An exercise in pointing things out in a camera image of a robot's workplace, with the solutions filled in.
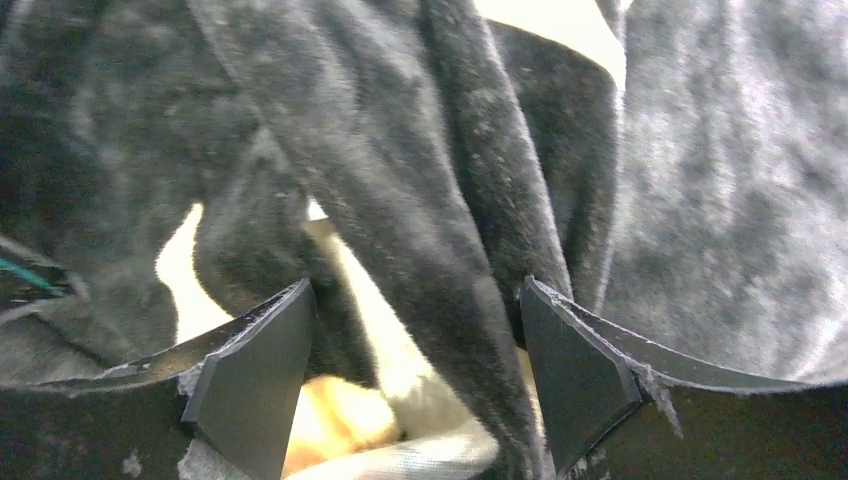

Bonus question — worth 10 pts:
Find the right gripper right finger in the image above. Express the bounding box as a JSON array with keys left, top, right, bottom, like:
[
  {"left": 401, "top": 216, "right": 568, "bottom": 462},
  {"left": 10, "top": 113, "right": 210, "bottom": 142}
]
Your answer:
[{"left": 520, "top": 278, "right": 847, "bottom": 479}]

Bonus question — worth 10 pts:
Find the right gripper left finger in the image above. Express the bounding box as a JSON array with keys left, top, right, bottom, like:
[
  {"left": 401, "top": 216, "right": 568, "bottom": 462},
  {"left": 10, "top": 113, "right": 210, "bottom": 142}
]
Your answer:
[{"left": 1, "top": 279, "right": 315, "bottom": 479}]

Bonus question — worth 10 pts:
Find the black floral pillowcase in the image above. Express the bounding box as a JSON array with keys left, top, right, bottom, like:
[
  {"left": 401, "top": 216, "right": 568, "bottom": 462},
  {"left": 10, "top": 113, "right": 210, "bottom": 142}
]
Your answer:
[{"left": 1, "top": 1, "right": 847, "bottom": 479}]

